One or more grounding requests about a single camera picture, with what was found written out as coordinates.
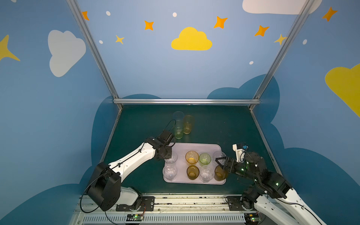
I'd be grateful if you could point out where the tall green glass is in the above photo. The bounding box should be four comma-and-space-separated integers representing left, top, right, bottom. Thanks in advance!
173, 123, 184, 140

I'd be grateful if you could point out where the aluminium frame left post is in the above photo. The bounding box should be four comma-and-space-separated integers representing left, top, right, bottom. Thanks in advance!
66, 0, 119, 100

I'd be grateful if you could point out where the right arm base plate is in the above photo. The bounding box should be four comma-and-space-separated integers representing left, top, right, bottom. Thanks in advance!
226, 196, 254, 211

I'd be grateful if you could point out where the tall orange glass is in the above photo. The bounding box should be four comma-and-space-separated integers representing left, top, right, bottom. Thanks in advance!
183, 115, 194, 135

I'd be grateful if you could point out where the aluminium frame back bar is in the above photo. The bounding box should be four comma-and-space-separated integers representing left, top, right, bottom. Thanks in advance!
113, 98, 260, 105

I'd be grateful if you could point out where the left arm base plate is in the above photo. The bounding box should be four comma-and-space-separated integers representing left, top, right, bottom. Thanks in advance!
116, 196, 155, 212

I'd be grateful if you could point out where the aluminium frame post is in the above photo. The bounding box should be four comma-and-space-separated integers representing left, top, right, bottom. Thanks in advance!
66, 0, 119, 100
249, 0, 315, 112

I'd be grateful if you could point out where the left controller board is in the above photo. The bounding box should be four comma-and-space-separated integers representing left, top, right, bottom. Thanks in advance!
126, 214, 144, 222

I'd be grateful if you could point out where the tall clear bluish glass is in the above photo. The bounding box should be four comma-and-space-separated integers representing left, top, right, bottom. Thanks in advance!
172, 111, 185, 129

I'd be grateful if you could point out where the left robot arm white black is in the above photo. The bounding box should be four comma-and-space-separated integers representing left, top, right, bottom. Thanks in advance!
84, 129, 174, 212

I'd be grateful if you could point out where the controller board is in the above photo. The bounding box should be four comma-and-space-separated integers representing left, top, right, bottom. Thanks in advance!
126, 214, 144, 222
244, 214, 261, 225

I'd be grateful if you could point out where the clear faceted glass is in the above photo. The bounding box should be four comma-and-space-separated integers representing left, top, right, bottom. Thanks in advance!
165, 151, 178, 164
163, 164, 177, 181
212, 151, 226, 163
199, 166, 214, 183

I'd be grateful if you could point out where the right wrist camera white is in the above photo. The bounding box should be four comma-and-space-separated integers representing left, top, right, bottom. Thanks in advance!
232, 143, 248, 163

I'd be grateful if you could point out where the aluminium frame right post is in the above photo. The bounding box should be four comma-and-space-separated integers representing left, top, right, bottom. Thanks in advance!
249, 0, 315, 112

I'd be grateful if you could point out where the pink rectangular tray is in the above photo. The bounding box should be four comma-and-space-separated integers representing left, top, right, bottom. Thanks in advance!
164, 143, 226, 185

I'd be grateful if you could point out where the right controller board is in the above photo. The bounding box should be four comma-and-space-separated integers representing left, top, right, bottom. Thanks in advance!
244, 214, 261, 225

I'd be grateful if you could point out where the small green glass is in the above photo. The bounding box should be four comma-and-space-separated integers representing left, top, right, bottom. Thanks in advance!
199, 152, 212, 166

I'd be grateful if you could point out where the dark amber textured glass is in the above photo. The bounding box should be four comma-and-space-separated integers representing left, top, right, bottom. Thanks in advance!
214, 166, 228, 182
187, 165, 200, 180

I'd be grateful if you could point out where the orange short glass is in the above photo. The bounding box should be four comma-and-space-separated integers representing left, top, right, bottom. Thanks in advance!
185, 151, 199, 164

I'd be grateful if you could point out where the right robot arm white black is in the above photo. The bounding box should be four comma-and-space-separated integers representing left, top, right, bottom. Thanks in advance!
215, 151, 325, 225

